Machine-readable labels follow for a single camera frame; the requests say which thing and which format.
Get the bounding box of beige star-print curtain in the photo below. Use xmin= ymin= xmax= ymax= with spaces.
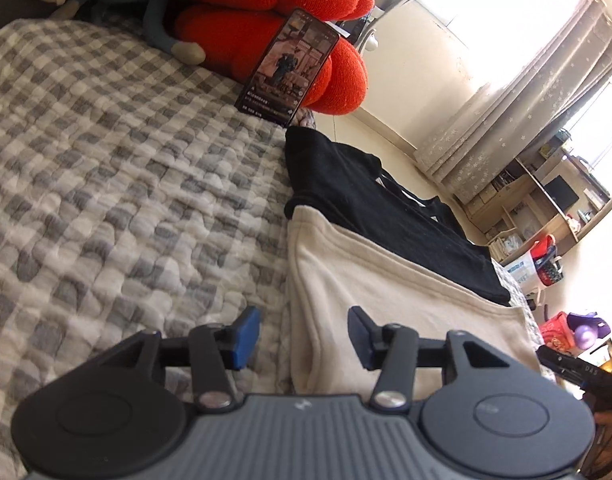
xmin=416 ymin=0 xmax=612 ymax=206

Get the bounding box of wooden computer desk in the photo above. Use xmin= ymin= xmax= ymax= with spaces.
xmin=463 ymin=130 xmax=612 ymax=256

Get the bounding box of purple toy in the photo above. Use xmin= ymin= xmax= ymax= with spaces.
xmin=566 ymin=311 xmax=612 ymax=338

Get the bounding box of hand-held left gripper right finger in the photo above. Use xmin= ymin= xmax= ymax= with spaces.
xmin=347 ymin=306 xmax=518 ymax=412

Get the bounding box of cream and black sweatshirt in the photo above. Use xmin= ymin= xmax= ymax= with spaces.
xmin=284 ymin=126 xmax=542 ymax=396

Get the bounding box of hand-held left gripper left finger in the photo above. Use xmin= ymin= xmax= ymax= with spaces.
xmin=93 ymin=306 xmax=262 ymax=412

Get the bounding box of dark patterned gift bag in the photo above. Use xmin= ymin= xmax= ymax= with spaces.
xmin=536 ymin=255 xmax=567 ymax=286

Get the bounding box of white shopping bag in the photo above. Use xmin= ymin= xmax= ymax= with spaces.
xmin=503 ymin=250 xmax=542 ymax=286

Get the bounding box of black smartphone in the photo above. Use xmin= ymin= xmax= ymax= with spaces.
xmin=234 ymin=8 xmax=340 ymax=128

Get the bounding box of grey checked quilted blanket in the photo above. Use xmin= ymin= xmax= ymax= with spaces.
xmin=0 ymin=20 xmax=567 ymax=466

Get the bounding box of white office chair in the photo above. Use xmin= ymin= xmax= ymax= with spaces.
xmin=356 ymin=0 xmax=439 ymax=53

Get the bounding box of black monitor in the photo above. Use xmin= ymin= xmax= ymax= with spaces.
xmin=543 ymin=176 xmax=577 ymax=211

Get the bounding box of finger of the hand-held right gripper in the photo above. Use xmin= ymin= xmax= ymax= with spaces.
xmin=536 ymin=345 xmax=579 ymax=373

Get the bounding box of red printed round box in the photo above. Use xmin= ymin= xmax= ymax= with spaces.
xmin=538 ymin=311 xmax=582 ymax=351

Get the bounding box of grey gingham sheet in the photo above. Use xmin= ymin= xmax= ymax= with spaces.
xmin=0 ymin=19 xmax=287 ymax=126

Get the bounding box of black paper bag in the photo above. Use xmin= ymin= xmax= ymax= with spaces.
xmin=336 ymin=16 xmax=374 ymax=43

